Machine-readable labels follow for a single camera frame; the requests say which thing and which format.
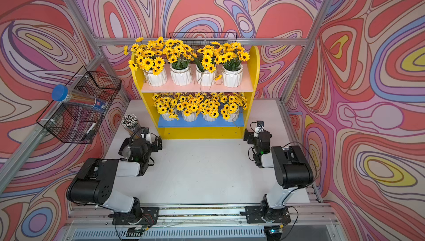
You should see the sunflower pot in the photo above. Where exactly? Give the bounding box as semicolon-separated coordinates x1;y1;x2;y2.
124;36;167;87
176;93;200;122
152;93;179;121
219;92;247;123
194;41;222;87
163;39;197;86
215;42;250;88
198;93;220;122

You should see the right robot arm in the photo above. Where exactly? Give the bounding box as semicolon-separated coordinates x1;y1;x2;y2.
241;130;315;226

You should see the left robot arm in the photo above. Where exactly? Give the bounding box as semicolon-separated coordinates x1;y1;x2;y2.
66;134;162;227

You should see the clear jar of pencils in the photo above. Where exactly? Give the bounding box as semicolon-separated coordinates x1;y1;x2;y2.
121;114;141;135

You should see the yellow shelf unit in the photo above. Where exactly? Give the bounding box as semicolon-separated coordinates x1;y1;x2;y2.
131;46;260;139

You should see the black marker in basket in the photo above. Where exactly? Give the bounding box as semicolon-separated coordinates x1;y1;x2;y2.
81;123;96;141

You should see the blue capped pencil tube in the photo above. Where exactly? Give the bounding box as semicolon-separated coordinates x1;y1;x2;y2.
52;85;107;113

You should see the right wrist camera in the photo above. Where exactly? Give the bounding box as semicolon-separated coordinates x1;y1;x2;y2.
253;120;264;138

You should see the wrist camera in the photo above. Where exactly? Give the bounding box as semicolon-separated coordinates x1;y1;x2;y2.
138;127;152;142
253;120;264;138

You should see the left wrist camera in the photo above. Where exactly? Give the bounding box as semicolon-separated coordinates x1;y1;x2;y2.
138;127;152;142

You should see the black wire basket left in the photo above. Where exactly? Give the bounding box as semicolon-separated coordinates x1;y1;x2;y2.
37;67;121;144

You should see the black wire basket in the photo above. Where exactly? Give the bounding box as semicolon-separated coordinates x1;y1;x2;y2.
168;31;239;47
37;67;121;144

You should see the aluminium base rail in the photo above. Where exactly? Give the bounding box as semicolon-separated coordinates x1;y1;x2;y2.
58;203;345;241

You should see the black wire basket rear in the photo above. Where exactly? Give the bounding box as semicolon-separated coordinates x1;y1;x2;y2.
168;31;239;47

